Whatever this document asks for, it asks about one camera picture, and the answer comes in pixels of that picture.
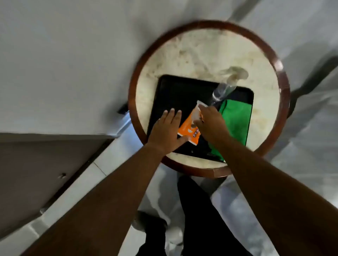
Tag person's right hand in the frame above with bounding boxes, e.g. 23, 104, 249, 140
193, 104, 231, 146

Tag person's left hand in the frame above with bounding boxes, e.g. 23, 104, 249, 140
146, 108, 189, 156

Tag orange wipes packet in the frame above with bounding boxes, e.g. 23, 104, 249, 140
177, 100, 209, 146

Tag person's left forearm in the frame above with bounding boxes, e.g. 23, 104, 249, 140
21, 143, 169, 256

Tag person's right forearm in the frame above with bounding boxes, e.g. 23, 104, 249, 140
211, 132, 338, 256

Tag person's black trousers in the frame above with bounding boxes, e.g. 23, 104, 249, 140
136, 175, 254, 256

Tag grey-brown wooden door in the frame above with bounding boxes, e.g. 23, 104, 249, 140
0, 133, 117, 239

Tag green microfibre cloth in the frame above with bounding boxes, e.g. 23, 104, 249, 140
208, 99, 253, 162

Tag clear spray bottle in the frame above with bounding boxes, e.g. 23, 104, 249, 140
210, 66, 249, 107

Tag black rectangular tray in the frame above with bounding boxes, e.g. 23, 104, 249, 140
146, 75, 255, 163

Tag round marble side table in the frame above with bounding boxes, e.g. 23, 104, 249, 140
128, 20, 291, 179

